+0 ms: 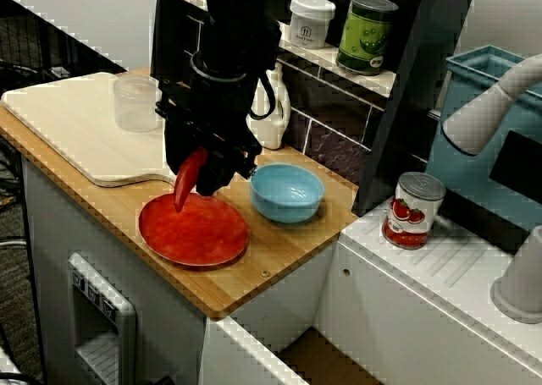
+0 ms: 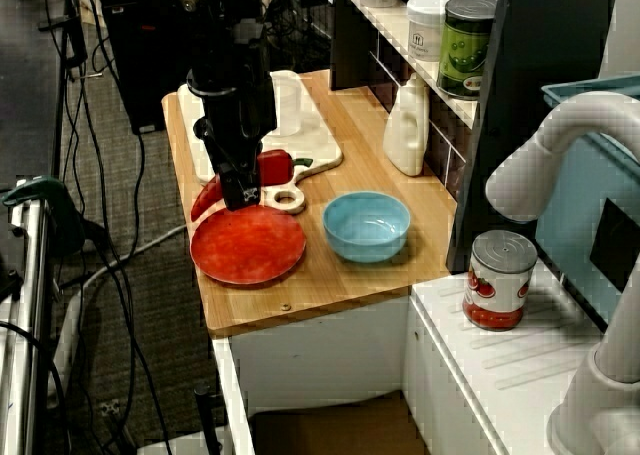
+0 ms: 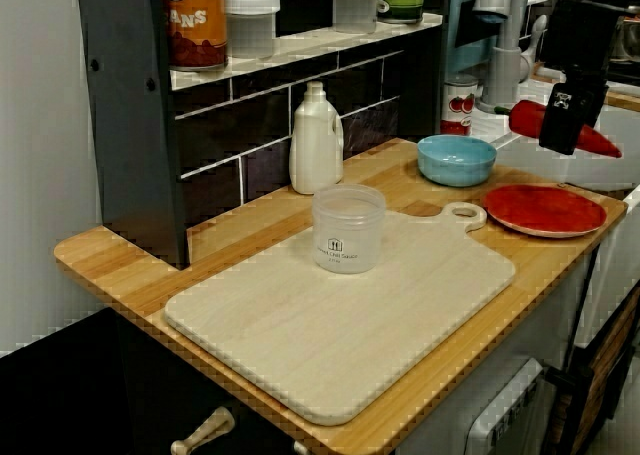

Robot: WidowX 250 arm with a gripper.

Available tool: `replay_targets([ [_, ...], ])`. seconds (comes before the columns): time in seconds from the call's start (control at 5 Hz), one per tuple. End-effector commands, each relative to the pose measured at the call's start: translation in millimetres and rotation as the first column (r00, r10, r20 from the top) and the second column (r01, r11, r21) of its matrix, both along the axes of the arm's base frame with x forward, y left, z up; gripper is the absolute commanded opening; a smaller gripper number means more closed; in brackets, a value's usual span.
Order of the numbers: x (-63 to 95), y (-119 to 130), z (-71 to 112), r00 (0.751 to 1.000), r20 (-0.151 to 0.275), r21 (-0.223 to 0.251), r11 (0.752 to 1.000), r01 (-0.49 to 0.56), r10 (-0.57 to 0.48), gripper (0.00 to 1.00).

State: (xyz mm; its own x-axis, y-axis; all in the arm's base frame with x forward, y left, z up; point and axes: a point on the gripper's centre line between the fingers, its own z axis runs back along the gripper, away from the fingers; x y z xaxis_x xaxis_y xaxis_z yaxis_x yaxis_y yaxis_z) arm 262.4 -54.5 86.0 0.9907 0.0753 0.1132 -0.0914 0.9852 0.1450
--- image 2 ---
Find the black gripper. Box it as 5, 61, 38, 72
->
189, 77, 279, 212

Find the red toy pepper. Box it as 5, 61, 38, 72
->
191, 149, 315, 225

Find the red round plate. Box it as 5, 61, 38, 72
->
189, 207, 307, 285

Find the light wooden cutting board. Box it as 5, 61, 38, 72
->
177, 69, 345, 215

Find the clear open plastic jar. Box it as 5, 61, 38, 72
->
269, 72, 303, 138

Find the light blue bowl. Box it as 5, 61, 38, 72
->
321, 190, 412, 265

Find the white detergent bottle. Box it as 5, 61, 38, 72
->
382, 72, 431, 177

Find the white toy kitchen cabinet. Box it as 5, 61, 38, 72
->
209, 269, 640, 455

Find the green clamp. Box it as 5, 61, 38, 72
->
0, 174, 86, 256

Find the green peas can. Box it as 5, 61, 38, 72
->
436, 0, 499, 100

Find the tomato can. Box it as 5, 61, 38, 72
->
461, 229, 538, 332

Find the dark shelf unit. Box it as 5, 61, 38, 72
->
329, 0, 621, 276

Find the grey toy faucet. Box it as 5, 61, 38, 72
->
484, 90, 640, 455

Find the black cable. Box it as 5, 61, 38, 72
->
74, 24, 136, 426
0, 322, 69, 455
102, 132, 174, 455

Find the black wire mesh fence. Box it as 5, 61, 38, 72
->
262, 0, 334, 74

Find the light grey cable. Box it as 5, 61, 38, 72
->
47, 223, 187, 396

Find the black metal post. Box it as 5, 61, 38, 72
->
193, 382, 224, 455

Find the aluminium frame rail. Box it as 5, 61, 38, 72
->
0, 177, 56, 455

